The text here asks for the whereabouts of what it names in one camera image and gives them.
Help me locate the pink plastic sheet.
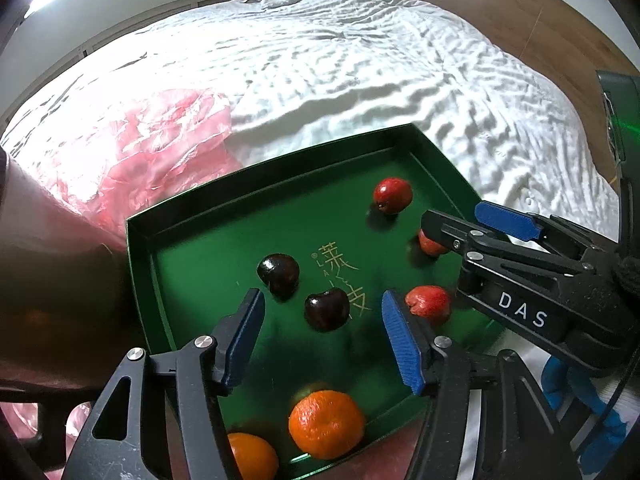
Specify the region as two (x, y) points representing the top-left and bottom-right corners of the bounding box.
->
(0, 87), (246, 476)

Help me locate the dark cherry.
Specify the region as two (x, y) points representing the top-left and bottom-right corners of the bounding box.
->
(257, 254), (301, 297)
(304, 290), (351, 332)

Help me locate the red round fruit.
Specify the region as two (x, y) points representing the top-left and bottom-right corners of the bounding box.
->
(404, 285), (452, 322)
(417, 228), (451, 257)
(373, 177), (414, 215)

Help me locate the large dimpled mandarin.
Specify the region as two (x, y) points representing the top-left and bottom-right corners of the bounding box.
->
(288, 390), (367, 461)

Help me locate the smooth orange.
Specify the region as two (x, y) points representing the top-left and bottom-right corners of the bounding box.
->
(227, 432), (280, 480)

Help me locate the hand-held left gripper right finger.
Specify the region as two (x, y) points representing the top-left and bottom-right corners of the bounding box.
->
(381, 289), (583, 480)

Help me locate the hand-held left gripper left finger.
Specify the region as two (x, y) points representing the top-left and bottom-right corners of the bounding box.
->
(60, 287), (266, 480)

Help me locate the person's right hand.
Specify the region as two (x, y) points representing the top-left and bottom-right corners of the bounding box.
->
(541, 355), (628, 473)

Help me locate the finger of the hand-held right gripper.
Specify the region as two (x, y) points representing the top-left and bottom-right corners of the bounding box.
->
(474, 201), (622, 272)
(421, 209), (587, 277)

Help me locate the green tray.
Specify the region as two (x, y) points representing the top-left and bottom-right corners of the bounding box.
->
(125, 123), (506, 476)

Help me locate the white quilt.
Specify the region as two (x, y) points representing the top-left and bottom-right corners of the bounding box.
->
(0, 0), (626, 480)

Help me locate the dark device with green light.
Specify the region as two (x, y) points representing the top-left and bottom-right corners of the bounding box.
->
(595, 70), (640, 181)

